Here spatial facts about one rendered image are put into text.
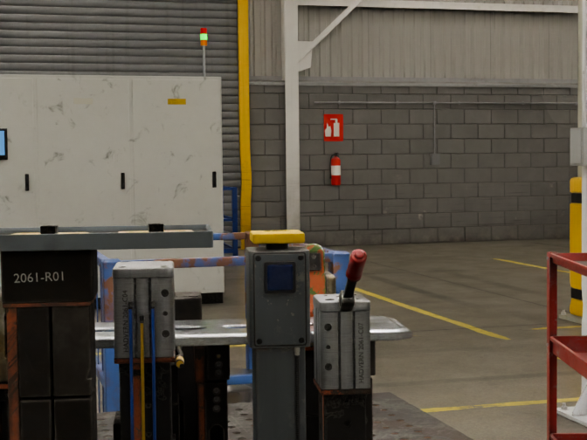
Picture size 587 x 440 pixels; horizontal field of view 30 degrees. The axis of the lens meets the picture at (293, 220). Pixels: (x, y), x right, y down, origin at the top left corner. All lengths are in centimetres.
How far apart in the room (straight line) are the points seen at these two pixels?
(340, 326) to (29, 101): 814
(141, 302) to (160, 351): 7
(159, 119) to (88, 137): 63
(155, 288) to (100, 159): 811
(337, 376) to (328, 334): 6
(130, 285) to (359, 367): 31
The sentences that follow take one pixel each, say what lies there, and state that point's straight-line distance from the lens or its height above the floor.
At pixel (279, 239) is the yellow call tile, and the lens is 125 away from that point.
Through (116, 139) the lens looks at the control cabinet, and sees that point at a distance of 952.
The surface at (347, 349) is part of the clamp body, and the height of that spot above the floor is 100.
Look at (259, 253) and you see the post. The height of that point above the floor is 114.
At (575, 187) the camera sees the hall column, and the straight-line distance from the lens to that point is 864.
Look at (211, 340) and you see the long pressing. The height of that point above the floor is 100.
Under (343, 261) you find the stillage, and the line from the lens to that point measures 357.
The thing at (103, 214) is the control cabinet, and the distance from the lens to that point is 951.
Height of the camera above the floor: 124
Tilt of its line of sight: 3 degrees down
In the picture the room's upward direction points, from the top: 1 degrees counter-clockwise
